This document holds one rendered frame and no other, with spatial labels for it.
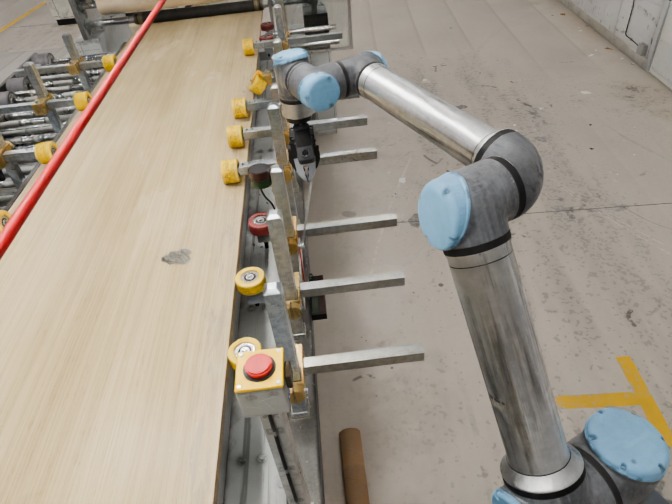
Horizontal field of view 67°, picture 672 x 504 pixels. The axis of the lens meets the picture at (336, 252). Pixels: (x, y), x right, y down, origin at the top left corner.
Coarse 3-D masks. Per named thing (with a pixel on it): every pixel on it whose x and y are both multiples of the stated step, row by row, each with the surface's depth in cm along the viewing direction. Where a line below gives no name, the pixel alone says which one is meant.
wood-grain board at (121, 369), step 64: (128, 64) 275; (192, 64) 266; (256, 64) 258; (128, 128) 214; (192, 128) 208; (64, 192) 178; (128, 192) 175; (192, 192) 171; (64, 256) 151; (128, 256) 148; (192, 256) 145; (0, 320) 132; (64, 320) 130; (128, 320) 128; (192, 320) 126; (0, 384) 116; (64, 384) 115; (128, 384) 113; (192, 384) 112; (0, 448) 104; (64, 448) 102; (128, 448) 101; (192, 448) 100
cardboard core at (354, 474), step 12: (348, 432) 189; (348, 444) 186; (360, 444) 187; (348, 456) 182; (360, 456) 183; (348, 468) 179; (360, 468) 179; (348, 480) 176; (360, 480) 176; (348, 492) 173; (360, 492) 172
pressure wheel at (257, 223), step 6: (252, 216) 157; (258, 216) 157; (264, 216) 156; (252, 222) 154; (258, 222) 155; (264, 222) 154; (252, 228) 153; (258, 228) 152; (264, 228) 152; (258, 234) 154; (264, 234) 154
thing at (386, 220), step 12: (372, 216) 159; (384, 216) 158; (300, 228) 158; (312, 228) 157; (324, 228) 157; (336, 228) 158; (348, 228) 158; (360, 228) 158; (372, 228) 159; (264, 240) 158
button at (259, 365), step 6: (258, 354) 74; (264, 354) 74; (252, 360) 74; (258, 360) 73; (264, 360) 73; (270, 360) 74; (246, 366) 73; (252, 366) 73; (258, 366) 73; (264, 366) 73; (270, 366) 73; (246, 372) 72; (252, 372) 72; (258, 372) 72; (264, 372) 72
